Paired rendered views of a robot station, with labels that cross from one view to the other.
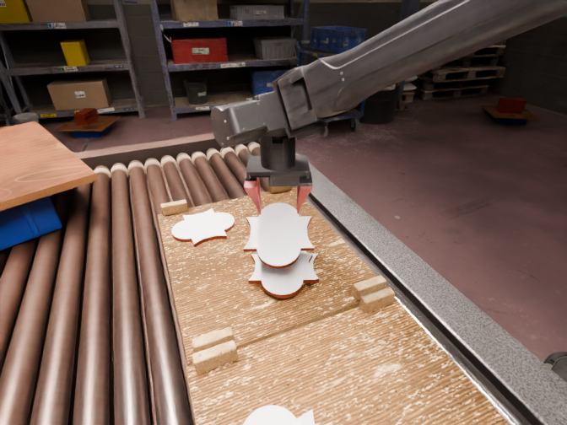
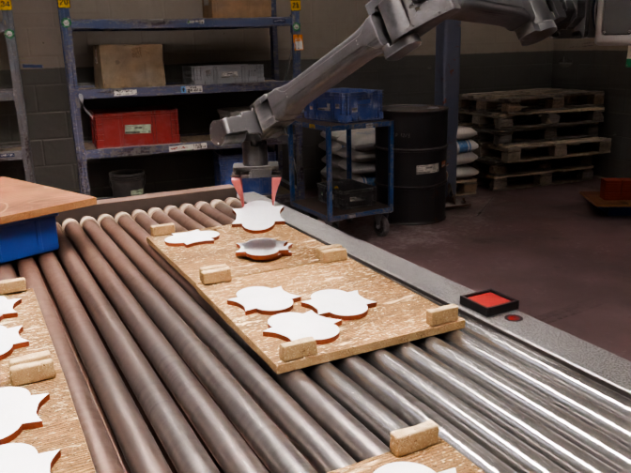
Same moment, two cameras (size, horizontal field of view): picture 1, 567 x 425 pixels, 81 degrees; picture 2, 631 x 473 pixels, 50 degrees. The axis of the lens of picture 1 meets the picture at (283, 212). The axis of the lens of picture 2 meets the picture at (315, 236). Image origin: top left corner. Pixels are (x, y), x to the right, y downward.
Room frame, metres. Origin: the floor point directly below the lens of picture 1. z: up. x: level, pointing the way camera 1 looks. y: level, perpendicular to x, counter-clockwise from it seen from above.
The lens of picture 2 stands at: (-1.03, -0.02, 1.39)
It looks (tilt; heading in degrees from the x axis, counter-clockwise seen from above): 16 degrees down; 356
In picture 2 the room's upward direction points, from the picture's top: 2 degrees counter-clockwise
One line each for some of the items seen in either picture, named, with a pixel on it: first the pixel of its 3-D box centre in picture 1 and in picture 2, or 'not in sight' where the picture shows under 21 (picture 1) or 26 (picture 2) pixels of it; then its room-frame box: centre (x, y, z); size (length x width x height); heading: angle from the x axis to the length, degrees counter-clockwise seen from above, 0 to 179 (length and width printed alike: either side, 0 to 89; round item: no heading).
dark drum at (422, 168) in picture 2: (375, 82); (410, 163); (4.36, -1.15, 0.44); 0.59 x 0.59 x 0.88
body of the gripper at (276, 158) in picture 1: (278, 153); (254, 156); (0.51, 0.01, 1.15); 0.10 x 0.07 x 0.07; 90
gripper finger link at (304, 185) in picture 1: (289, 190); (266, 186); (0.51, -0.01, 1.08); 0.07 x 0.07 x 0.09; 0
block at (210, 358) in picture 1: (215, 356); (216, 275); (0.28, 0.09, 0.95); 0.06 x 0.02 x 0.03; 112
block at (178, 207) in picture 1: (174, 207); (162, 229); (0.66, 0.25, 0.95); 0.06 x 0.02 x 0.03; 113
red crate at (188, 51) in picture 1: (198, 49); (134, 126); (4.64, 1.07, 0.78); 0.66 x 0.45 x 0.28; 107
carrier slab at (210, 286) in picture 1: (256, 250); (240, 249); (0.53, 0.05, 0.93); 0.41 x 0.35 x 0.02; 23
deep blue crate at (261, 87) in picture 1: (269, 82); (244, 171); (4.93, 0.20, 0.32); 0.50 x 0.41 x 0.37; 103
